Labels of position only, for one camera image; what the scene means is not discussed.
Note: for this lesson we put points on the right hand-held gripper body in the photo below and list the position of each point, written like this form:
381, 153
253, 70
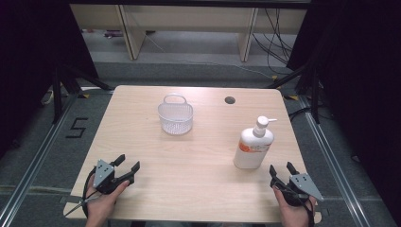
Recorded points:
302, 186

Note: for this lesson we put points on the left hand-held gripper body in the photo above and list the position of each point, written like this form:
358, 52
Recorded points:
103, 172

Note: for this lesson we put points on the person's right hand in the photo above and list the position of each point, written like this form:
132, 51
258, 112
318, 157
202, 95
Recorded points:
293, 213

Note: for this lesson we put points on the person's left hand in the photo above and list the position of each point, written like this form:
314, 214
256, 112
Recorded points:
101, 203

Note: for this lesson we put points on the white pump bottle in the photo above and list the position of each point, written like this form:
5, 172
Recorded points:
253, 145

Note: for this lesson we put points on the white plastic basket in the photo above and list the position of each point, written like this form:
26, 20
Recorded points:
175, 117

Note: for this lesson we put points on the black metal stand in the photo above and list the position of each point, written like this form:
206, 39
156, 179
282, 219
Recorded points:
57, 94
314, 94

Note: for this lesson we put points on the black curtain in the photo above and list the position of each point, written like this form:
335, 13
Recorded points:
28, 63
362, 78

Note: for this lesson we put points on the metal floor rail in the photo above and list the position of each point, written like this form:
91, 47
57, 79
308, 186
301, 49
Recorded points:
334, 164
34, 157

